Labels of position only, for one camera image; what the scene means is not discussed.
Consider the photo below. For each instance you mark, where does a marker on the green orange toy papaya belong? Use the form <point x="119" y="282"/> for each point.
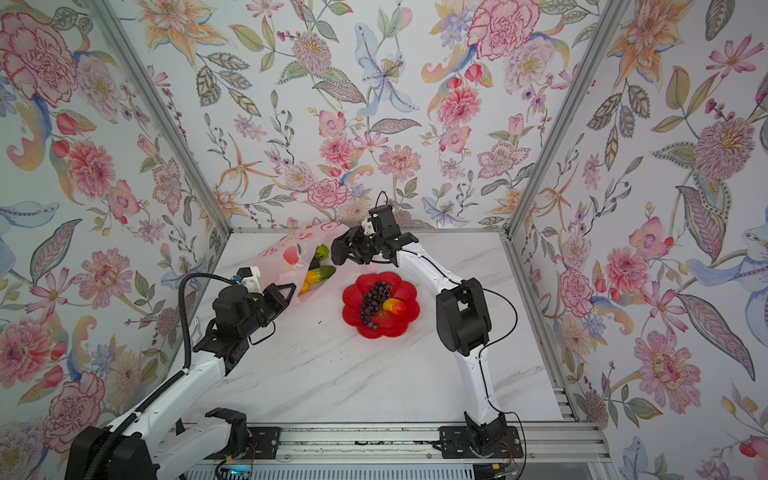
<point x="319" y="274"/>

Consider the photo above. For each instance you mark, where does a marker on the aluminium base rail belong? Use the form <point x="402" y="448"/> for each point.
<point x="431" y="442"/>

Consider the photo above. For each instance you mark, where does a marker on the green toy melon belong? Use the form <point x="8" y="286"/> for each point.
<point x="322" y="252"/>

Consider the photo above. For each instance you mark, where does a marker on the red flower-shaped plastic plate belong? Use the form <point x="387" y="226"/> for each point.
<point x="352" y="298"/>

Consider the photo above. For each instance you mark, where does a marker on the aluminium corner post left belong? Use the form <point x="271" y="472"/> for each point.
<point x="105" y="18"/>

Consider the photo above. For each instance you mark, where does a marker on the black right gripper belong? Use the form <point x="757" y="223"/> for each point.
<point x="356" y="237"/>

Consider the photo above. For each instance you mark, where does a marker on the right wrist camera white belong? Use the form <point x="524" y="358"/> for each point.
<point x="368" y="227"/>

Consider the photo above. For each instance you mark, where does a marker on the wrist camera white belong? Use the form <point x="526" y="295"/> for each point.
<point x="249" y="277"/>
<point x="368" y="227"/>

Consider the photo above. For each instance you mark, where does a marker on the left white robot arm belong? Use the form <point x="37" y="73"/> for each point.
<point x="145" y="443"/>

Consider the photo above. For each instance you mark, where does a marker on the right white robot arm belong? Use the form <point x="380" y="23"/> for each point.
<point x="463" y="325"/>

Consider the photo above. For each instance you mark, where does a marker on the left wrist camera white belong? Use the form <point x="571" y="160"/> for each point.
<point x="249" y="277"/>

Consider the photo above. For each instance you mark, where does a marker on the red yellow toy peach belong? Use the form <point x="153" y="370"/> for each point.
<point x="394" y="307"/>

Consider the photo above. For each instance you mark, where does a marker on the pink plastic bag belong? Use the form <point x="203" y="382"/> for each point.
<point x="287" y="260"/>

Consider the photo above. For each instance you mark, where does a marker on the aluminium corner post right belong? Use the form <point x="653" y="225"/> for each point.
<point x="607" y="26"/>

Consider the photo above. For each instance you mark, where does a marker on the aluminium corner post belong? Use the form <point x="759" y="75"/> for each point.
<point x="607" y="26"/>
<point x="105" y="18"/>

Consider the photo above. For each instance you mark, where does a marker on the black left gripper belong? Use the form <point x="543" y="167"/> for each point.
<point x="273" y="296"/>

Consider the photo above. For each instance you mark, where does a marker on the dark purple toy grapes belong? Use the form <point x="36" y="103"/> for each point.
<point x="371" y="313"/>

